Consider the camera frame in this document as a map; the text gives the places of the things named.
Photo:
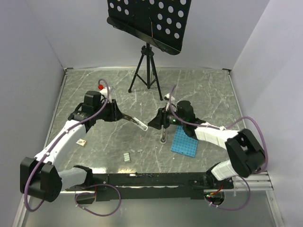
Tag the black perforated music stand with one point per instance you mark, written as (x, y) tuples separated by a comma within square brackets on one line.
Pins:
[(160, 23)]

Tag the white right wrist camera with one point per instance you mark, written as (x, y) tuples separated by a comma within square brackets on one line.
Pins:
[(169, 103)]

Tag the grey staple box tray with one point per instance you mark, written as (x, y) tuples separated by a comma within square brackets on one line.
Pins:
[(127, 158)]

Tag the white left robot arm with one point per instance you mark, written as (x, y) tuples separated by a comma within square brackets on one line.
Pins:
[(39, 176)]

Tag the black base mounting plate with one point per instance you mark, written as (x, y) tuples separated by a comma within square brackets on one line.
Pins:
[(154, 185)]

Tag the beige metal stapler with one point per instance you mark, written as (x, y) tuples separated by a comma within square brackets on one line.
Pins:
[(136, 121)]

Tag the black tripod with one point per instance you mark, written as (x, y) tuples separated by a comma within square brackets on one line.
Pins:
[(151, 72)]

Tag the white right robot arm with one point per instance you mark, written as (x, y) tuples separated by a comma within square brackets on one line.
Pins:
[(245, 153)]

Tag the blue studded baseplate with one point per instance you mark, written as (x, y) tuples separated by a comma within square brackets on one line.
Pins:
[(183, 144)]

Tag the metal staple magazine rail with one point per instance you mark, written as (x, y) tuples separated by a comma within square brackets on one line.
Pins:
[(163, 136)]

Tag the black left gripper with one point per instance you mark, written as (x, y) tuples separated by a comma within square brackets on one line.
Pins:
[(115, 114)]

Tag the small cardboard staple box lid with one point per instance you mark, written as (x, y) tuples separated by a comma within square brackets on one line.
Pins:
[(81, 142)]

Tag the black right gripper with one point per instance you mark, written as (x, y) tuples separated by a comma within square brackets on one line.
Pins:
[(161, 117)]

